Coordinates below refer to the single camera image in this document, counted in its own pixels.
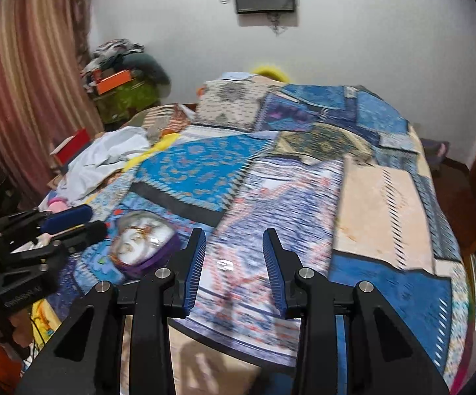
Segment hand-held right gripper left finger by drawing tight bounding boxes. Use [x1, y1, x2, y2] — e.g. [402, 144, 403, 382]
[13, 227, 208, 395]

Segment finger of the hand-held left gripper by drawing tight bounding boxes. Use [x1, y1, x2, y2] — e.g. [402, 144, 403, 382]
[0, 204, 95, 240]
[11, 221, 108, 265]

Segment brown beaded bracelets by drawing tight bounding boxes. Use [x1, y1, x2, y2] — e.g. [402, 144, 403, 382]
[118, 217, 166, 258]

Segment striped orange cloth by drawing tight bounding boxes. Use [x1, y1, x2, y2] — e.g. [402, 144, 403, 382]
[138, 104, 192, 137]

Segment red box with white lid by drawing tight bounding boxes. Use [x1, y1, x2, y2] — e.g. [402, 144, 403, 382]
[49, 128, 93, 168]

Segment patchwork printed blanket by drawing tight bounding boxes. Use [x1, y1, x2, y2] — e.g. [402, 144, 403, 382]
[32, 72, 475, 395]

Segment pile of folded clothes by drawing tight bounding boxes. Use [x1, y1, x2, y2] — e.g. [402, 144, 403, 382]
[82, 39, 146, 78]

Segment striped brown curtain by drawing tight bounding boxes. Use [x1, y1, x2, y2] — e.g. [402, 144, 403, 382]
[0, 0, 108, 175]

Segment yellow round object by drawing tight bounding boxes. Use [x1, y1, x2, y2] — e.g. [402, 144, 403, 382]
[250, 62, 288, 84]

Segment orange box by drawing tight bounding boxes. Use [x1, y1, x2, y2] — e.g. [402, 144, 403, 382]
[95, 70, 134, 95]

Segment purple heart-shaped tin box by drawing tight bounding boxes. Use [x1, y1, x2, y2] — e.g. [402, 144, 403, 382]
[108, 209, 182, 279]

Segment white cloth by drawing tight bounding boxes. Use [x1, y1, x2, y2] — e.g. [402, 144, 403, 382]
[66, 126, 153, 201]

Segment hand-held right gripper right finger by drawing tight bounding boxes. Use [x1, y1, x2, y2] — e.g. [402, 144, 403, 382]
[262, 227, 451, 395]

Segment dark cloth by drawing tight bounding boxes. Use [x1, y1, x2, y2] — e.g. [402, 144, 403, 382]
[420, 139, 451, 164]

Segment person's left hand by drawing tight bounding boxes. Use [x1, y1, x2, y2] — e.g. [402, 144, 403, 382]
[0, 306, 36, 350]

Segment grey jacket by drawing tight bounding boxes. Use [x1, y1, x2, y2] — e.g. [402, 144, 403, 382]
[120, 52, 173, 88]

